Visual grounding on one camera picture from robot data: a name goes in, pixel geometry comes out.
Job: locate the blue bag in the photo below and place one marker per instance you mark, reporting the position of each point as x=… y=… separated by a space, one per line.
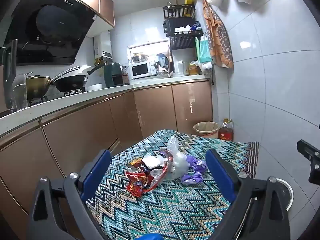
x=162 y=60

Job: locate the white countertop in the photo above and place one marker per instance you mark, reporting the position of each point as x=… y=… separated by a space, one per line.
x=75 y=100

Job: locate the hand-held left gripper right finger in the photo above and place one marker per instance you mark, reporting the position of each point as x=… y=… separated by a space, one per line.
x=220 y=175

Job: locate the brown upper cabinets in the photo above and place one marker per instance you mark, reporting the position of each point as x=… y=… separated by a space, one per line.
x=100 y=2

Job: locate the purple plastic bag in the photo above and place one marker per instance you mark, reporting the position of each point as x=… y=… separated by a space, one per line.
x=193 y=173

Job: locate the yellow jar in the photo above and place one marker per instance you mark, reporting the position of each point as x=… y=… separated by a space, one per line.
x=192 y=69

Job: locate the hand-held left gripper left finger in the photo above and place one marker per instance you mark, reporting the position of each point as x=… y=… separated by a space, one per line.
x=97 y=175

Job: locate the cooking oil bottle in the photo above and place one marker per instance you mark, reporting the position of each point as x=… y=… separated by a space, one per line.
x=225 y=131

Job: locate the clear plastic bag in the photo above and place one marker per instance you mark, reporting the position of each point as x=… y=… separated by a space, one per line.
x=177 y=162

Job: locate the orange patterned apron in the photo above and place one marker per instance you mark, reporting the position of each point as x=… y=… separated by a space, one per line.
x=218 y=37

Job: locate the brass-coloured pot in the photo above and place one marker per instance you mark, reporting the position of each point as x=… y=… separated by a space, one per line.
x=37 y=86

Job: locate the white jug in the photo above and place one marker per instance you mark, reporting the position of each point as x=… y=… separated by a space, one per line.
x=180 y=68

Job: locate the beige trash bin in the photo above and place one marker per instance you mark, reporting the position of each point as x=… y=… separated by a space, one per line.
x=206 y=128

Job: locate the black range hood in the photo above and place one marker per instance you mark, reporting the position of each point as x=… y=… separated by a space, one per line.
x=47 y=30

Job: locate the black wok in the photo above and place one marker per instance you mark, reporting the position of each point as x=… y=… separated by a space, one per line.
x=71 y=81

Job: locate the purple foil wrapper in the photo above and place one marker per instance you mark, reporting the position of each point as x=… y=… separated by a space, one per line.
x=165 y=153

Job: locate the white tissue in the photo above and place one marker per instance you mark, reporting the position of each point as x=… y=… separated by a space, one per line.
x=153 y=162

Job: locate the gas stove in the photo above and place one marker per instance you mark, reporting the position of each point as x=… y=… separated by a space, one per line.
x=70 y=92

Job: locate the red snack wrapper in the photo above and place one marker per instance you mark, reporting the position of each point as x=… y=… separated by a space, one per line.
x=140 y=182

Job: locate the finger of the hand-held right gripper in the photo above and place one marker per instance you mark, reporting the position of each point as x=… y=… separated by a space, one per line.
x=308 y=149

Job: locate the green plastic bag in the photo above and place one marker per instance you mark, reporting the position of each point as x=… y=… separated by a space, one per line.
x=203 y=50

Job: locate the zigzag patterned cloth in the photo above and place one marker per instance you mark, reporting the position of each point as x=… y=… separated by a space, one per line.
x=162 y=210

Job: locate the small white plastic bag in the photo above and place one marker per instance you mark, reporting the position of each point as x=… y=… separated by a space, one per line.
x=203 y=66

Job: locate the dark green appliance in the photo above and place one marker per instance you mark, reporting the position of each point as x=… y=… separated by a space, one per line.
x=116 y=76

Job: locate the white water heater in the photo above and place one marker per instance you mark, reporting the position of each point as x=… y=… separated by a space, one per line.
x=102 y=45

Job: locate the black dish rack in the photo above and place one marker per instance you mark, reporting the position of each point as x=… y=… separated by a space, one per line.
x=182 y=30

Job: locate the steel steamer pot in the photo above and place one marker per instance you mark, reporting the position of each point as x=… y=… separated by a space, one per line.
x=140 y=57

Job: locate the white microwave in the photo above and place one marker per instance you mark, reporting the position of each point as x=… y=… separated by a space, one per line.
x=140 y=70

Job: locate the white round floor drain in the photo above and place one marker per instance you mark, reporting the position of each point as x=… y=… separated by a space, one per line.
x=286 y=192

